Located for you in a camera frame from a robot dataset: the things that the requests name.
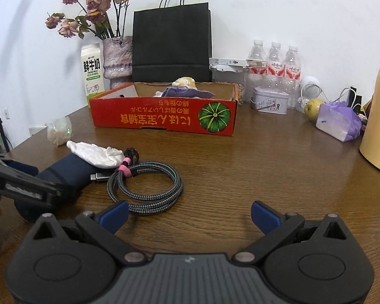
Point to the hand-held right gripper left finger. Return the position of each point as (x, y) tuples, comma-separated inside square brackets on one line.
[(115, 216)]

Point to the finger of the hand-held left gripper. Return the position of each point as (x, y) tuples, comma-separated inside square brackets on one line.
[(22, 167), (25, 186)]

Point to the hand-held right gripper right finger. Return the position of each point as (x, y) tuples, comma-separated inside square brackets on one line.
[(266, 217)]

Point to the navy blue pouch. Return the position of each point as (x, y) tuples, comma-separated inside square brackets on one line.
[(66, 174)]

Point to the red cardboard box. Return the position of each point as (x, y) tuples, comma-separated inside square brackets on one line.
[(152, 114)]

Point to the purple cloth pouch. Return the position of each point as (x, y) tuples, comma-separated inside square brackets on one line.
[(183, 92)]

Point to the beige item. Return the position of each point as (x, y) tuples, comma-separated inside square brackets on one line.
[(183, 82)]

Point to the crumpled clear plastic wrap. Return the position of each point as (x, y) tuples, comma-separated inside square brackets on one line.
[(57, 131)]

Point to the crumpled white tissue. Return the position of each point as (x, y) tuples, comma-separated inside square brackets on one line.
[(95, 153)]

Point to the pale printed tin box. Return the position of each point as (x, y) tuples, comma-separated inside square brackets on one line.
[(269, 101)]

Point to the yellow pear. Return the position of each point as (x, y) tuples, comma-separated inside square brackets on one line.
[(313, 110)]

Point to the white green milk carton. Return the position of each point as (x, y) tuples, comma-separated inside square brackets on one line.
[(91, 72)]

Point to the purple bag roll pack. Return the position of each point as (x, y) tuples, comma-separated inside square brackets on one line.
[(338, 123)]

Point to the small white fan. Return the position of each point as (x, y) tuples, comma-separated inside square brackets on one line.
[(310, 88)]

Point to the clear plastic container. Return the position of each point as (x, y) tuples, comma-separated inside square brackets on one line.
[(229, 80)]

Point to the mottled purple vase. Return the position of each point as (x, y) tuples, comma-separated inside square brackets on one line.
[(117, 60)]

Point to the small black device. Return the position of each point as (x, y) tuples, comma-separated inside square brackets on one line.
[(357, 101)]

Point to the clear water bottle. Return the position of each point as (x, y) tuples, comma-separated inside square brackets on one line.
[(276, 60), (257, 52), (293, 66)]

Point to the flat white carton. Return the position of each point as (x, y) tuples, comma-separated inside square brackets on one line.
[(231, 61)]

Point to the dried pink flowers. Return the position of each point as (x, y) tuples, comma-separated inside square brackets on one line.
[(95, 4)]

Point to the black paper bag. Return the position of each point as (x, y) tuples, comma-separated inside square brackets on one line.
[(171, 44)]

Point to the white wall socket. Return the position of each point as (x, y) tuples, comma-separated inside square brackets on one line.
[(7, 114)]

